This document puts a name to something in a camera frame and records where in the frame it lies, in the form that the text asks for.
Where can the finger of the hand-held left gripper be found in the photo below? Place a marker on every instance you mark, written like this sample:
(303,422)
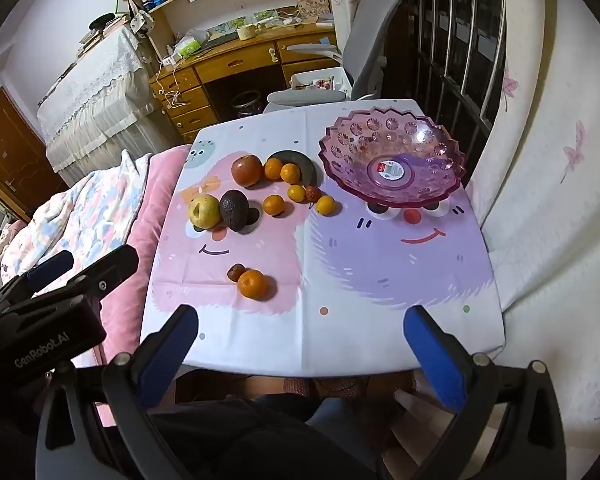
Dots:
(52,266)
(107,267)

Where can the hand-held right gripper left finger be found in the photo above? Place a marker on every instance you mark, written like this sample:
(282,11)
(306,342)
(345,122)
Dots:
(172,360)

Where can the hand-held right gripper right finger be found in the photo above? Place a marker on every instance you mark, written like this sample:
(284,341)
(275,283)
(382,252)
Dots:
(435,360)

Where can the small brown fruit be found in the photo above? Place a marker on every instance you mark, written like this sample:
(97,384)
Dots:
(235,272)

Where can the orange tangerine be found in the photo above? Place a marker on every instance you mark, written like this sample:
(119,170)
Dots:
(273,205)
(273,169)
(253,284)
(290,174)
(325,205)
(296,193)

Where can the yellow apple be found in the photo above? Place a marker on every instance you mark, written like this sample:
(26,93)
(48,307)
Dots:
(203,211)

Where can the dark avocado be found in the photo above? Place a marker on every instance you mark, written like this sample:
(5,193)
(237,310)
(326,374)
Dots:
(234,210)

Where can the red apple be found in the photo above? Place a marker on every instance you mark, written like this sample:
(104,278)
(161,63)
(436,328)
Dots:
(246,171)

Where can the purple glass fruit bowl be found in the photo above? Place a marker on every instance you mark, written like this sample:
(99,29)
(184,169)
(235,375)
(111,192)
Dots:
(360,160)

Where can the pink cushion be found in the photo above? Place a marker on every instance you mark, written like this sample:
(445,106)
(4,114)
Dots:
(130,270)

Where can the pastel floral quilt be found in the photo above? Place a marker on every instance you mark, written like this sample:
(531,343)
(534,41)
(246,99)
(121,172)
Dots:
(80,220)

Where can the cartoon printed tablecloth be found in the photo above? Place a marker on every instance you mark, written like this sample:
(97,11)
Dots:
(380,285)

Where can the brown wooden door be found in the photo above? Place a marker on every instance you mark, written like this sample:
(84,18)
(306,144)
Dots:
(10,150)

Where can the white lace furniture cover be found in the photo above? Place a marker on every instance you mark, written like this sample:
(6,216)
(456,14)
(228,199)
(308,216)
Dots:
(100,90)

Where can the white floral curtain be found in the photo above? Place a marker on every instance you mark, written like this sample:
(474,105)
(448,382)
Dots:
(545,210)

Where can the red lychee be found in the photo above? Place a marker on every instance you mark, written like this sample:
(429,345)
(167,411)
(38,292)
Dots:
(313,193)

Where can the dark waste bin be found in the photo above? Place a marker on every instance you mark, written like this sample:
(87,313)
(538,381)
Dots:
(246,105)

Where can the blackened banana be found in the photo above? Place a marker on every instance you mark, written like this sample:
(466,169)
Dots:
(307,164)

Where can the wooden desk with drawers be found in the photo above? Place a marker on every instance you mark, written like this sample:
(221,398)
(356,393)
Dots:
(230,65)

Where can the green white tissue pack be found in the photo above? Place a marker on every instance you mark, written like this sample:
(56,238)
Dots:
(190,44)

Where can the pale cup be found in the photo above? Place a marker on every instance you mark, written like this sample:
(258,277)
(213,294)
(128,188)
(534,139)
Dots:
(247,33)

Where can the metal window grille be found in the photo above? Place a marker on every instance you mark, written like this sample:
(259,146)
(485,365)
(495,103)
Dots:
(445,35)

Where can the grey office chair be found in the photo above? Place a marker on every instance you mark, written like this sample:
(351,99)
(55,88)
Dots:
(365,40)

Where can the white printed bag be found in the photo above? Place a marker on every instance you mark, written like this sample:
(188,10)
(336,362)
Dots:
(312,7)

